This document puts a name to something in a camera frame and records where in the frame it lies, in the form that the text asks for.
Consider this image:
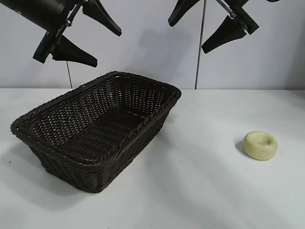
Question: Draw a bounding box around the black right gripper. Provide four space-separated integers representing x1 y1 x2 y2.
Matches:
168 0 260 54

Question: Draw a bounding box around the dark brown woven wicker basket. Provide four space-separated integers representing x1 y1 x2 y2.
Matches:
10 70 182 194

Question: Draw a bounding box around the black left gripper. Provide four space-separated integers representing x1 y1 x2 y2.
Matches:
9 0 122 67

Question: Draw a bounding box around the pale yellow egg yolk pastry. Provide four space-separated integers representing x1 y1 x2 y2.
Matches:
243 130 278 161

